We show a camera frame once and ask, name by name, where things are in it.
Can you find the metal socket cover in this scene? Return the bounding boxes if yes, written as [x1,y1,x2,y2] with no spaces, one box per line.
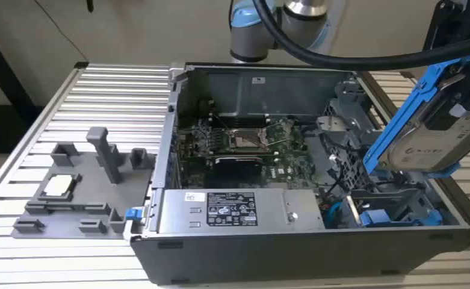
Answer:
[257,118,296,151]

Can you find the dark grey PC case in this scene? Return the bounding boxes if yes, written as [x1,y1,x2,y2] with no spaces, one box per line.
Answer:
[128,61,470,286]

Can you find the thin black wall cable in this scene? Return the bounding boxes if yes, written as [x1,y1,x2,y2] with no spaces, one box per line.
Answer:
[32,0,89,64]

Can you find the blue disk wire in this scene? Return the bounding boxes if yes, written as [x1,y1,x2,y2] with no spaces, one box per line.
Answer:
[323,200,343,227]

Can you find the blue disk carrier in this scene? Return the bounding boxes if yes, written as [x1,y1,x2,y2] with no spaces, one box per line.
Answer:
[357,210,443,229]

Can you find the black disk wire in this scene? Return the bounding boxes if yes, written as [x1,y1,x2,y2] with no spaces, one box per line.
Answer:
[325,132,380,195]

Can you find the black furniture post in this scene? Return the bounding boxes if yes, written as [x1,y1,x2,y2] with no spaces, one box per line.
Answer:
[0,17,33,121]

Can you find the black box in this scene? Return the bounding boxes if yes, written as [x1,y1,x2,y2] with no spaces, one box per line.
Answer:
[0,104,45,155]

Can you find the green motherboard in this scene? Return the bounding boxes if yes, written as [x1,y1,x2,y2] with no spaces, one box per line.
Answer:
[176,116,324,190]

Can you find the blue case latch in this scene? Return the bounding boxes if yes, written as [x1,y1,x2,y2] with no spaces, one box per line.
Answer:
[124,207,143,222]

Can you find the silver power supply unit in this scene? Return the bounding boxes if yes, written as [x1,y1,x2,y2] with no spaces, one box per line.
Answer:
[156,188,325,234]

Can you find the silver CPU chip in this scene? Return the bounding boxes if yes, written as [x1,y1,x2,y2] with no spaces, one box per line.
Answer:
[43,175,76,196]

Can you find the black graphics card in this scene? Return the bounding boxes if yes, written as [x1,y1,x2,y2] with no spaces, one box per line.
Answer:
[204,154,279,190]

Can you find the thin metal locking lever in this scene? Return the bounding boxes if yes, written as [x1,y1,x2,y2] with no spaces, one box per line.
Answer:
[212,111,232,132]

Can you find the grey perforated drive cage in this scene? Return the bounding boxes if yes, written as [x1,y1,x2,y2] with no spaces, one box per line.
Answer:
[315,75,392,193]

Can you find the CPU socket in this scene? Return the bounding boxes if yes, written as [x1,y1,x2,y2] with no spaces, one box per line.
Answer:
[225,128,273,151]

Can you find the grey plastic parts rack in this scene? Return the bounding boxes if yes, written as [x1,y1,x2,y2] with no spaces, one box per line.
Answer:
[12,126,159,240]

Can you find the hard disk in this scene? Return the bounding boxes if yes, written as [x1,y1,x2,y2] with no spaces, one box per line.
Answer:
[361,55,470,181]

